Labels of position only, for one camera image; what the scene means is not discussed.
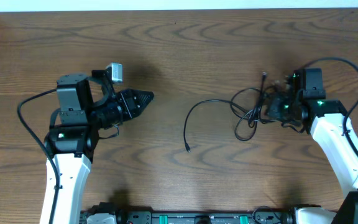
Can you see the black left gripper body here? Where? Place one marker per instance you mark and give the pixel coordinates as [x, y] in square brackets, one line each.
[126, 104]

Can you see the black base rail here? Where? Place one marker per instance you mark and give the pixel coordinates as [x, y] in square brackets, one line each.
[105, 213]

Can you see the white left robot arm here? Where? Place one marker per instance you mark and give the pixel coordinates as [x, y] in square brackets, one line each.
[87, 105]

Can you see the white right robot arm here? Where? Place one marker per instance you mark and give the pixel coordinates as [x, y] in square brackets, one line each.
[329, 125]

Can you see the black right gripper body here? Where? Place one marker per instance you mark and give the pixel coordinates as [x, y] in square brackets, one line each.
[278, 106]

